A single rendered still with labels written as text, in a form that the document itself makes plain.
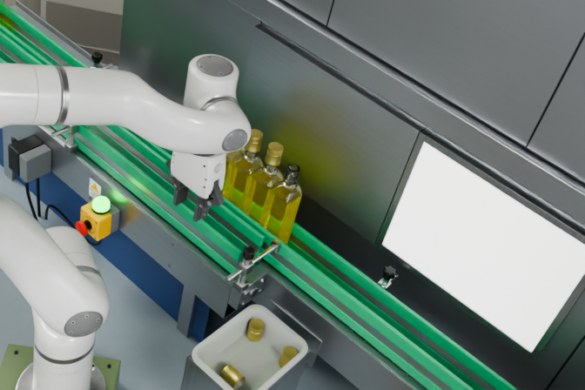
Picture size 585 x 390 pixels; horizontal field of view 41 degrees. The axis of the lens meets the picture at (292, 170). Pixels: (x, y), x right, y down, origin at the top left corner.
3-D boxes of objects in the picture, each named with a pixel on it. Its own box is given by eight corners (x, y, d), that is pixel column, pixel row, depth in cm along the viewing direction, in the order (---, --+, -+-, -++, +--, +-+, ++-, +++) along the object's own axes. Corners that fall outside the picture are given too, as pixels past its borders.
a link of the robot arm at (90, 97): (79, 117, 108) (264, 120, 125) (50, 54, 118) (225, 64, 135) (67, 166, 113) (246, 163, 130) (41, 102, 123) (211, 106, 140)
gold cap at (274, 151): (283, 162, 174) (286, 147, 172) (272, 168, 172) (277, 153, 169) (271, 154, 176) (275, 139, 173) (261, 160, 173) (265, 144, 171)
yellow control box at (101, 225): (118, 231, 198) (120, 210, 193) (95, 244, 193) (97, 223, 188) (101, 215, 201) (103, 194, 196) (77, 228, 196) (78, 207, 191)
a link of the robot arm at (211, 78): (237, 142, 135) (217, 110, 141) (250, 80, 126) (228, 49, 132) (191, 148, 131) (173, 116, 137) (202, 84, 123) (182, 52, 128)
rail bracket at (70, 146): (80, 152, 199) (82, 111, 190) (57, 164, 194) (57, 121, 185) (70, 144, 200) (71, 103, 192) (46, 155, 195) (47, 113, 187)
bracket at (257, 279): (265, 292, 184) (271, 272, 180) (238, 312, 178) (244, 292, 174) (254, 283, 186) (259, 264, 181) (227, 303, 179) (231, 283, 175)
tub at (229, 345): (305, 369, 177) (313, 346, 172) (238, 429, 162) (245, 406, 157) (250, 322, 184) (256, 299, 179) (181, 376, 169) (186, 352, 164)
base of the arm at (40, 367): (100, 433, 165) (107, 382, 153) (7, 427, 161) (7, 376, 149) (109, 358, 179) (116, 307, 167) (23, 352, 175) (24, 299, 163)
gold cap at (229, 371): (231, 393, 167) (218, 379, 169) (244, 384, 169) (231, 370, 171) (234, 382, 165) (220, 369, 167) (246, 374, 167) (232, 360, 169)
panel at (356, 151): (540, 354, 166) (615, 245, 144) (534, 361, 164) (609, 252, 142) (238, 136, 201) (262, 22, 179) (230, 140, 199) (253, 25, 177)
